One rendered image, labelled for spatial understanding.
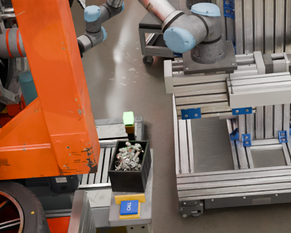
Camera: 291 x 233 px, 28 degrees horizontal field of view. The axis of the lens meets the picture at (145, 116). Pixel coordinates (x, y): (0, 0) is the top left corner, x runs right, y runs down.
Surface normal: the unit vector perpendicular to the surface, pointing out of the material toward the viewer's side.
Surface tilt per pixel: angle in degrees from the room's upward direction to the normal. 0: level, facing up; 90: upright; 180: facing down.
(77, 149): 90
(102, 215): 0
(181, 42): 95
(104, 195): 0
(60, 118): 90
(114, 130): 0
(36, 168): 90
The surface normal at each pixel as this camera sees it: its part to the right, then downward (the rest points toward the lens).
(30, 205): -0.12, -0.80
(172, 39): -0.57, 0.60
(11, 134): -0.03, 0.59
